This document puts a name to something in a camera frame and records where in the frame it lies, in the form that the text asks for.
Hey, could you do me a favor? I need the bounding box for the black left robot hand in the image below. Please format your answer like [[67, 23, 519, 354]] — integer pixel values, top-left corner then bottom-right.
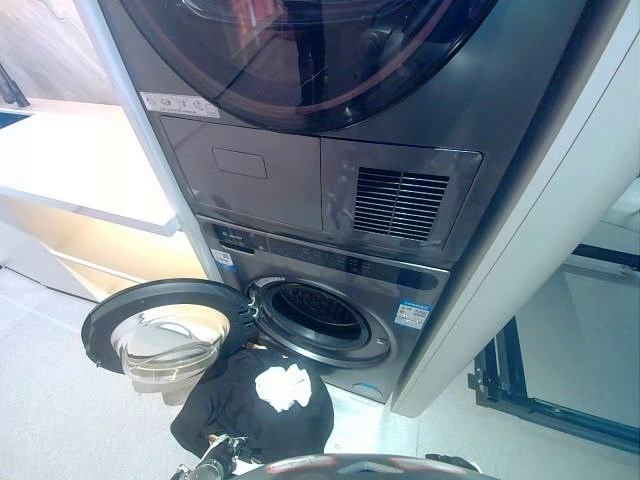
[[213, 434, 251, 464]]

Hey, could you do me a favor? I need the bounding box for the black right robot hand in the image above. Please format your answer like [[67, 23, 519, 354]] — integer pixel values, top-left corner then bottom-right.
[[426, 452, 482, 474]]

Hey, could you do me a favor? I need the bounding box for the white cloth garment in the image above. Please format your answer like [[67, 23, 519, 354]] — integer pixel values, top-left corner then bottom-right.
[[254, 363, 314, 413]]

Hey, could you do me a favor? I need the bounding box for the round washing machine door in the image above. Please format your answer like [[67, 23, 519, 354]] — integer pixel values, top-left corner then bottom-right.
[[81, 278, 259, 396]]

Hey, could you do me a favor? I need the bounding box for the grey front-load washing machine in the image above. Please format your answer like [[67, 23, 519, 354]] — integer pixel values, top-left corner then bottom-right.
[[196, 214, 451, 405]]

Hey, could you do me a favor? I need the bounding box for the black garment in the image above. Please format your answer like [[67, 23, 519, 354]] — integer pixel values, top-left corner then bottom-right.
[[169, 343, 335, 464]]

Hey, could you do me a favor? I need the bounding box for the white energy label sticker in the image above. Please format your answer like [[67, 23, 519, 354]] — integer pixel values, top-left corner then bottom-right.
[[394, 299, 432, 329]]

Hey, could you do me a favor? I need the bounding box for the dryer vent grille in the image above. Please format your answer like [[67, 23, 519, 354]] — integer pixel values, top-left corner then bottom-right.
[[353, 166, 451, 243]]

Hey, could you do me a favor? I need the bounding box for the grey stacked dryer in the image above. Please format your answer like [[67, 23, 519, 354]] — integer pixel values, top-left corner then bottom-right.
[[97, 0, 591, 275]]

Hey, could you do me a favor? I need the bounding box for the white counter shelf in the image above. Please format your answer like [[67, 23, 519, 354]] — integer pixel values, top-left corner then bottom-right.
[[0, 97, 182, 239]]

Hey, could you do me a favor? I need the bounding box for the white warning label strip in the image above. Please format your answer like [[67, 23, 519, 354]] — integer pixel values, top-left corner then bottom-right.
[[141, 92, 222, 119]]

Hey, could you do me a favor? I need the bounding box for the blue sink basin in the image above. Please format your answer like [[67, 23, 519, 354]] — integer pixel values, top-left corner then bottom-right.
[[0, 110, 34, 131]]

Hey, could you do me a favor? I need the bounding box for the round dark dryer door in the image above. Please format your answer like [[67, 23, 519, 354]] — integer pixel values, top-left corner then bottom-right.
[[117, 0, 501, 134]]

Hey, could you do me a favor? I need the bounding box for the black faucet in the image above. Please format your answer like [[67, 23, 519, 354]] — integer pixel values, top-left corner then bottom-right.
[[0, 62, 30, 109]]

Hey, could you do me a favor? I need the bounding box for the black metal frame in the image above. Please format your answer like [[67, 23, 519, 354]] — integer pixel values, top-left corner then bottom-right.
[[467, 242, 640, 459]]

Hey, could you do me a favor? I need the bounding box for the white appliance cabinet frame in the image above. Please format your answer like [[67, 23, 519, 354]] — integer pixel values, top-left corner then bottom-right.
[[74, 0, 640, 419]]

